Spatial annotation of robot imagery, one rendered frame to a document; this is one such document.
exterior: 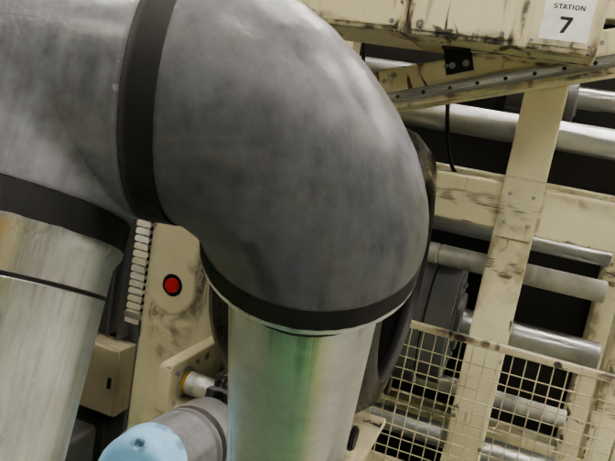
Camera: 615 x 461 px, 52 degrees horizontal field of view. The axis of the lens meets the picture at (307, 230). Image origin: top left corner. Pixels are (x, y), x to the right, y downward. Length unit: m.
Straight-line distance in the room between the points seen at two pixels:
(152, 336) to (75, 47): 1.13
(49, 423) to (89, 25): 0.15
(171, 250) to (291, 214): 1.05
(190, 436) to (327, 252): 0.46
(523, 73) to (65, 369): 1.31
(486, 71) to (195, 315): 0.82
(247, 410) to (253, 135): 0.20
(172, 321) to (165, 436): 0.67
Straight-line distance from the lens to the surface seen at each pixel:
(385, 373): 1.28
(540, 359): 1.56
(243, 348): 0.35
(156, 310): 1.34
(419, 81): 1.52
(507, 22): 1.37
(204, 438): 0.72
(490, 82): 1.49
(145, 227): 1.33
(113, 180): 0.27
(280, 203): 0.25
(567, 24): 1.37
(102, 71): 0.25
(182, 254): 1.28
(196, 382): 1.25
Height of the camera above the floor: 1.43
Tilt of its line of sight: 10 degrees down
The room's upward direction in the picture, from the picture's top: 10 degrees clockwise
